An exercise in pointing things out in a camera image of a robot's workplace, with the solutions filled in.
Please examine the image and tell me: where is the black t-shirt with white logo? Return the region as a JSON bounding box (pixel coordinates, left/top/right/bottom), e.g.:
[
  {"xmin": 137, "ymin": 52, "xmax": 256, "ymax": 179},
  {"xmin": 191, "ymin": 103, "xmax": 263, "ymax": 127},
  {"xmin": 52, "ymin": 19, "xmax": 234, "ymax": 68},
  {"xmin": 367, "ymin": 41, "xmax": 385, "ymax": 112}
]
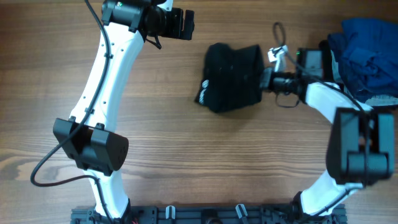
[{"xmin": 195, "ymin": 43, "xmax": 265, "ymax": 113}]

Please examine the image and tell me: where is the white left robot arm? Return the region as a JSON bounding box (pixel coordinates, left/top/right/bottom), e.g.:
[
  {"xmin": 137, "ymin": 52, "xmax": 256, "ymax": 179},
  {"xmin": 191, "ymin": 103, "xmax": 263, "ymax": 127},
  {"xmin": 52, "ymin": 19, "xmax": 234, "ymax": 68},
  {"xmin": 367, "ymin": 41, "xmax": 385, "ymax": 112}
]
[{"xmin": 53, "ymin": 1, "xmax": 195, "ymax": 220}]

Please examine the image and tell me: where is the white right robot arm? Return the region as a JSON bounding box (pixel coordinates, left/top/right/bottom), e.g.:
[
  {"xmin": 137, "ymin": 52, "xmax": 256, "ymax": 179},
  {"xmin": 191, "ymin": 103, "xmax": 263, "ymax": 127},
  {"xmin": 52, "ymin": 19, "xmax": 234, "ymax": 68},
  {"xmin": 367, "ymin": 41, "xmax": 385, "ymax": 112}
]
[{"xmin": 260, "ymin": 45, "xmax": 395, "ymax": 222}]

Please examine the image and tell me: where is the blue clothes pile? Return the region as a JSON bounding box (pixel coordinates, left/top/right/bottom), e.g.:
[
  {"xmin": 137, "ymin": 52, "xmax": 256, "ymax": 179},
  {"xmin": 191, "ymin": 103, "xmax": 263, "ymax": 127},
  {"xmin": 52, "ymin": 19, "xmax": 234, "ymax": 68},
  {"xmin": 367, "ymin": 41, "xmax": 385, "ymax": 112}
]
[{"xmin": 319, "ymin": 17, "xmax": 397, "ymax": 107}]

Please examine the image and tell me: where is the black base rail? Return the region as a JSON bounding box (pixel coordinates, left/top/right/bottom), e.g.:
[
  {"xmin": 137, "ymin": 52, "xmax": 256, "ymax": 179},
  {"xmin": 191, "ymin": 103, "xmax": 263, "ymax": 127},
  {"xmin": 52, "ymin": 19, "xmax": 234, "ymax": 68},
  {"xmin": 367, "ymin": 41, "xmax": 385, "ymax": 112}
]
[{"xmin": 70, "ymin": 203, "xmax": 348, "ymax": 224}]

